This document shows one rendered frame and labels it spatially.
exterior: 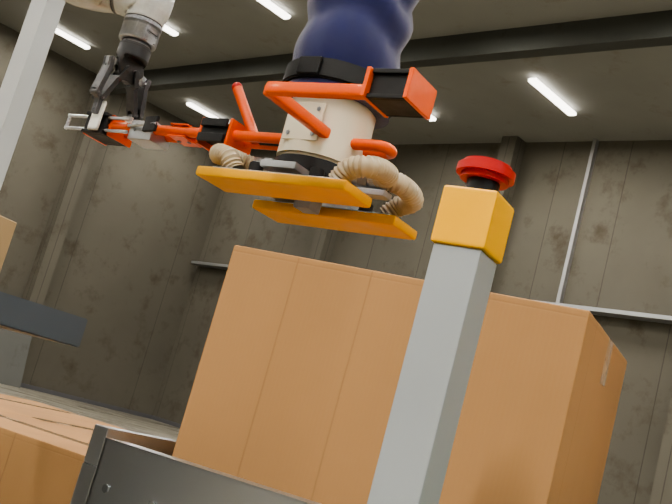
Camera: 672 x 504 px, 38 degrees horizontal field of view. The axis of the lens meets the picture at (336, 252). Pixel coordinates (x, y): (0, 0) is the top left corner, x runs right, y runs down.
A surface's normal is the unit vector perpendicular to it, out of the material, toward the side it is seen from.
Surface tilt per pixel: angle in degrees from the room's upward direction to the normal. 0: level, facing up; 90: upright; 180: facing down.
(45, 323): 90
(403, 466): 90
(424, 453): 90
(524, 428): 90
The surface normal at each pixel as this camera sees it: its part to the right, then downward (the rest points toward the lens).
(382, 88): -0.49, -0.29
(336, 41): -0.16, -0.13
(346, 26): -0.12, -0.34
